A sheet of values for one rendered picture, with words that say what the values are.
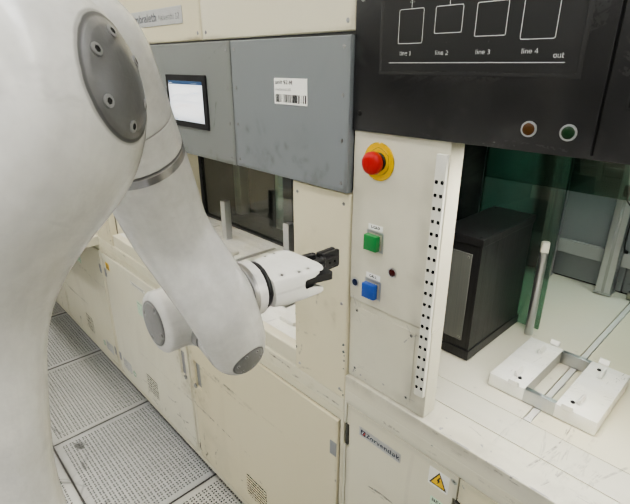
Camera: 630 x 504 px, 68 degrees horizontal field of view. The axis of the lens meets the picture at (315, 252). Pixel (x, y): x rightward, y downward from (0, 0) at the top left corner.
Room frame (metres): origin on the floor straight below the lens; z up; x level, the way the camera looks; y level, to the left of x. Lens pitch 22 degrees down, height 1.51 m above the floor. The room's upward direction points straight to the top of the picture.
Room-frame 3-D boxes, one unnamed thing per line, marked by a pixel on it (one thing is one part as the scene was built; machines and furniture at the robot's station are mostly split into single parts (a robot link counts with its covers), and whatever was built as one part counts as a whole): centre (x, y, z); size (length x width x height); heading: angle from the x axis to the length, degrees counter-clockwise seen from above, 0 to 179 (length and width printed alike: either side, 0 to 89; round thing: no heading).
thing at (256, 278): (0.63, 0.10, 1.20); 0.09 x 0.03 x 0.08; 43
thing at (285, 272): (0.67, 0.06, 1.20); 0.11 x 0.10 x 0.07; 133
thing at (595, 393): (0.83, -0.52, 0.89); 0.22 x 0.21 x 0.04; 133
